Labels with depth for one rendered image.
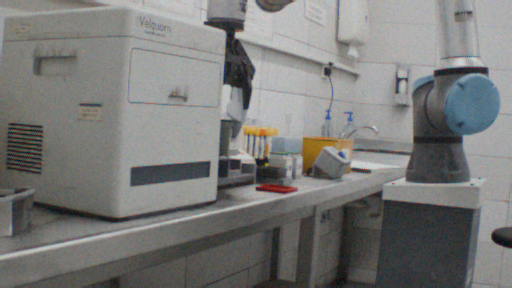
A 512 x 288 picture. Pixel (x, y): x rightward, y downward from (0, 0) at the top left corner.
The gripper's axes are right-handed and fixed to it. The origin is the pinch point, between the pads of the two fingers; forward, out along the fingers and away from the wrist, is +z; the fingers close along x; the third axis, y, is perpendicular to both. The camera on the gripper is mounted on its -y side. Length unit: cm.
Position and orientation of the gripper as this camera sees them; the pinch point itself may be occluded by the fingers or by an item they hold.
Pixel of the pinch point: (223, 130)
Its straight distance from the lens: 116.6
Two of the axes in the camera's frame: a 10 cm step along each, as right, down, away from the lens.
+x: 8.9, 0.8, -4.4
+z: -0.7, 10.0, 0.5
